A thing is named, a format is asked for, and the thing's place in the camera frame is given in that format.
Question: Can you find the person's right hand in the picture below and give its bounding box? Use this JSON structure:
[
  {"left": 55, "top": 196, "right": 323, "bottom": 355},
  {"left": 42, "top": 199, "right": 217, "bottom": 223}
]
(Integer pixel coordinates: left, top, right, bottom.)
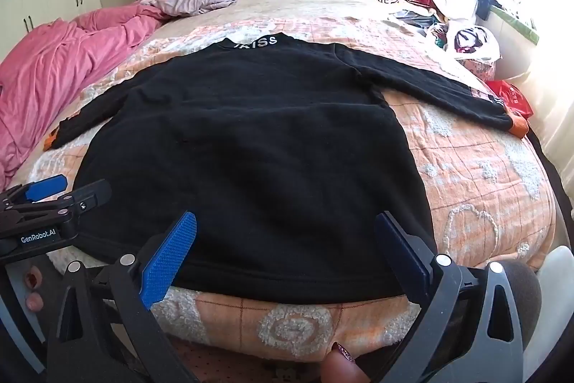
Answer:
[{"left": 320, "top": 342, "right": 369, "bottom": 383}]

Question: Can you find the grey fuzzy cloth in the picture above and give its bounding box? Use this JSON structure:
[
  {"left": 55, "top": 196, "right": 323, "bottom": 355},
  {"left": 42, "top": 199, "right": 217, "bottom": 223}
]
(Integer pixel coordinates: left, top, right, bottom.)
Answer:
[{"left": 484, "top": 260, "right": 545, "bottom": 348}]

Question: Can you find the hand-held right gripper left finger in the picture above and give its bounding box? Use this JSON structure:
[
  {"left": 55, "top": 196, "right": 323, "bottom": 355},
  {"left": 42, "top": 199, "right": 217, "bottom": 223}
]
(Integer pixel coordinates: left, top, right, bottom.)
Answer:
[{"left": 47, "top": 210, "right": 199, "bottom": 383}]

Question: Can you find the orange patterned blanket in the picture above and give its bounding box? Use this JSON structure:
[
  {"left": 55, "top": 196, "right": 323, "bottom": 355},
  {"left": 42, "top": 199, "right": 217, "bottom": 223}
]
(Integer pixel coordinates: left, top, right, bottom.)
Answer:
[{"left": 27, "top": 13, "right": 557, "bottom": 361}]

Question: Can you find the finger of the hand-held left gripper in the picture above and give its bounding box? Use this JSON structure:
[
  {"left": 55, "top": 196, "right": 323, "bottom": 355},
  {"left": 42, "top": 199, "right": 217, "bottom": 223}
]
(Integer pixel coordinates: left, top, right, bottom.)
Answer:
[
  {"left": 9, "top": 179, "right": 112, "bottom": 226},
  {"left": 0, "top": 174, "right": 69, "bottom": 210}
]

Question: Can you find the red plastic bag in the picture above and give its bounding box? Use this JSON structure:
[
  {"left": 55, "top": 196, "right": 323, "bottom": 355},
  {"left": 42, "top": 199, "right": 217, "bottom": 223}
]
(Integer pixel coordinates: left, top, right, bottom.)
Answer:
[{"left": 486, "top": 80, "right": 534, "bottom": 119}]

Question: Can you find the white plastic bag of clothes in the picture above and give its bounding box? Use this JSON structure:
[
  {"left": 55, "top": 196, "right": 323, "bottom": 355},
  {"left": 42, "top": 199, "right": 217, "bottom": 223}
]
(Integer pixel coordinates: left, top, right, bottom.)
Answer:
[{"left": 426, "top": 22, "right": 500, "bottom": 67}]

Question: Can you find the black sweater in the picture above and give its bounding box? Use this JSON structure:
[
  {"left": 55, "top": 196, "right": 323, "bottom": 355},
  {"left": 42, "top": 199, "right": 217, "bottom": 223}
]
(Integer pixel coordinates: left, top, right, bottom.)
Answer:
[{"left": 45, "top": 32, "right": 527, "bottom": 305}]

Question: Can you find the beige fleece bed sheet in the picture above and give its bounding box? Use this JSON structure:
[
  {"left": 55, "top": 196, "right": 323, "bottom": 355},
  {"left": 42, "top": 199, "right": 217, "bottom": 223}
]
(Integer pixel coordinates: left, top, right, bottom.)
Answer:
[{"left": 157, "top": 0, "right": 431, "bottom": 52}]

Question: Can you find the pink duvet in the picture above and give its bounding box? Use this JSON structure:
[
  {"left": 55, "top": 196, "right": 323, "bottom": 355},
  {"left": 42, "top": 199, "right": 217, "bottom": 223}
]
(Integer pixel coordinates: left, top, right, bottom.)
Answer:
[{"left": 0, "top": 0, "right": 180, "bottom": 192}]

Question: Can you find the floral fabric bag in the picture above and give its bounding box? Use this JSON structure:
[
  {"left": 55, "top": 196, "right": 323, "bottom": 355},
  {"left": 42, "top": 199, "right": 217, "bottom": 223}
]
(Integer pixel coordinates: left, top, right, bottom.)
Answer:
[{"left": 465, "top": 59, "right": 497, "bottom": 84}]

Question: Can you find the person's left hand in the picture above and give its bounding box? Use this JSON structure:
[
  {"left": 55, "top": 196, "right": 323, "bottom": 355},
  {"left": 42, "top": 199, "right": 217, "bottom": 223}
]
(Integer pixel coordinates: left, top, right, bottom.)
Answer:
[{"left": 24, "top": 266, "right": 46, "bottom": 314}]

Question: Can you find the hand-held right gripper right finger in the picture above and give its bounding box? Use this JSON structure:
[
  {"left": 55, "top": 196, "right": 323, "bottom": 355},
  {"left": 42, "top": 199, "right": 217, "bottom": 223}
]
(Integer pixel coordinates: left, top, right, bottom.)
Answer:
[{"left": 374, "top": 210, "right": 526, "bottom": 383}]

